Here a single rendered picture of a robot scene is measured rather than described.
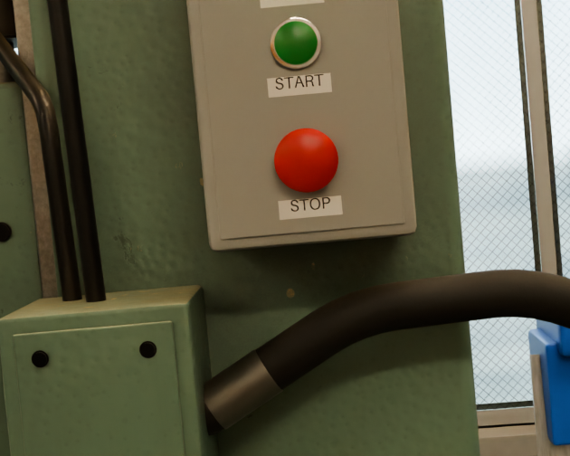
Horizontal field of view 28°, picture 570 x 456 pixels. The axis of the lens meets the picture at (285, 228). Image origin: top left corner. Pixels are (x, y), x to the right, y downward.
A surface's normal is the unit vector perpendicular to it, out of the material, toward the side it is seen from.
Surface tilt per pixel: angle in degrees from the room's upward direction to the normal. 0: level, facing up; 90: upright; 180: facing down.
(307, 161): 90
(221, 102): 90
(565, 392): 90
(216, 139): 90
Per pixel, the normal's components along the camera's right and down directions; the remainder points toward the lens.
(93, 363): -0.02, 0.05
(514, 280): 0.01, -0.57
